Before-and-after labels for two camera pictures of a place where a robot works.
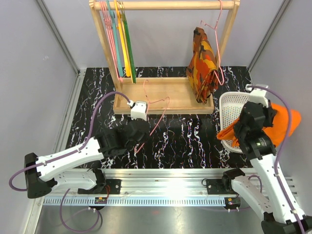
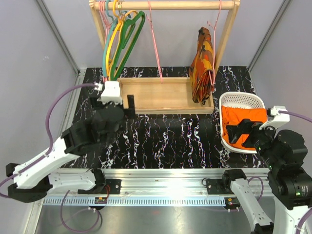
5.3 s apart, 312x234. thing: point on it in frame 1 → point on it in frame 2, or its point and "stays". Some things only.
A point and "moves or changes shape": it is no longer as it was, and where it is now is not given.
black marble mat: x=176 y=141 stays
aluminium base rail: x=149 y=187 stays
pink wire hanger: x=139 y=148 → x=150 y=21
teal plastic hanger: x=117 y=48 → x=114 y=22
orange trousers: x=279 y=130 moves or changes shape
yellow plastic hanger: x=122 y=40 → x=114 y=39
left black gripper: x=145 y=137 → x=128 y=112
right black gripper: x=270 y=113 → x=247 y=126
